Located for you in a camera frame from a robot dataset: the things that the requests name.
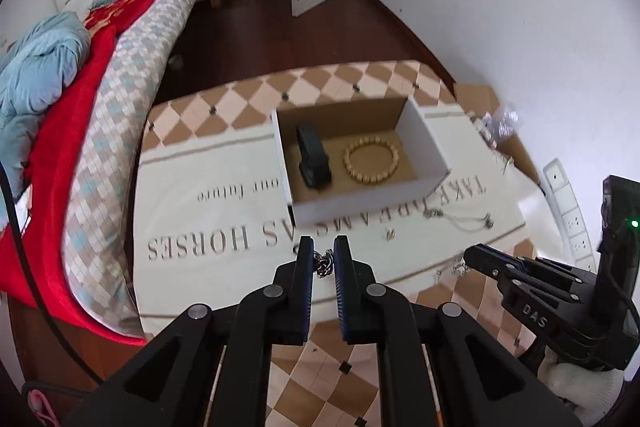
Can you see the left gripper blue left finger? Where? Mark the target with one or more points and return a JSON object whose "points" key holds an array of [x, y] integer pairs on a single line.
{"points": [[302, 289]]}

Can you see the black smart band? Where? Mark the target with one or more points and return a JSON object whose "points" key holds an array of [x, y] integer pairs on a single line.
{"points": [[314, 161]]}

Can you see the white gloved right hand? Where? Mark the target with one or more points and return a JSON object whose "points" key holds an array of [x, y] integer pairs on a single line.
{"points": [[592, 393]]}

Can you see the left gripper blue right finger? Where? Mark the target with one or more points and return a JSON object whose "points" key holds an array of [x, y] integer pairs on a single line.
{"points": [[345, 286]]}

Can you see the open white cardboard box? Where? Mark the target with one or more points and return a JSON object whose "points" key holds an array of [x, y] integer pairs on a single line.
{"points": [[381, 154]]}

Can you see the white power strip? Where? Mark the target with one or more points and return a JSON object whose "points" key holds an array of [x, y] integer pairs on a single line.
{"points": [[568, 216]]}

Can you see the pink slipper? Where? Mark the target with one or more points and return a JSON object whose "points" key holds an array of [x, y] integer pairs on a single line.
{"points": [[40, 406]]}

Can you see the red blanket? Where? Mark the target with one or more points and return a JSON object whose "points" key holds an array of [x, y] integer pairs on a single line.
{"points": [[55, 181]]}

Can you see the bed with checkered mattress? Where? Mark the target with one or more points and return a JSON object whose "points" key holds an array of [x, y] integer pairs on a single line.
{"points": [[110, 131]]}

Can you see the flat brown cardboard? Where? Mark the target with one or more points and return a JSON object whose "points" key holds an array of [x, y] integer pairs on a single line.
{"points": [[479, 100]]}

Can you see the diamond pattern tablecloth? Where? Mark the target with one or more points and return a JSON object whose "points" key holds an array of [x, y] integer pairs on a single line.
{"points": [[211, 223]]}

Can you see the clear crinkled plastic wrap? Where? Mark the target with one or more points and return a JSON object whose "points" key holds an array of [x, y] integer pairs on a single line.
{"points": [[501, 125]]}

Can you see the light blue quilt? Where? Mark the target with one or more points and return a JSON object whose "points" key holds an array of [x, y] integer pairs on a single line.
{"points": [[34, 74]]}

